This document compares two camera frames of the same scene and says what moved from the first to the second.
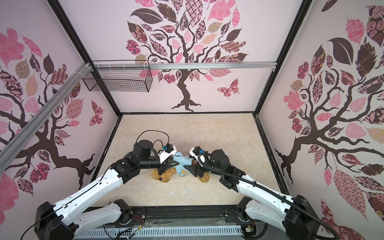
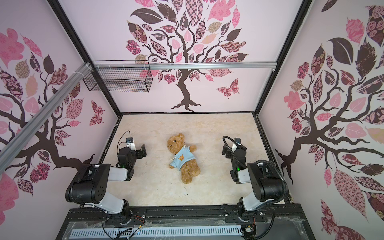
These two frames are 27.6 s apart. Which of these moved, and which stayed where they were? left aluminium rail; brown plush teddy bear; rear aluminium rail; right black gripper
Moved: brown plush teddy bear; right black gripper
Stayed: rear aluminium rail; left aluminium rail
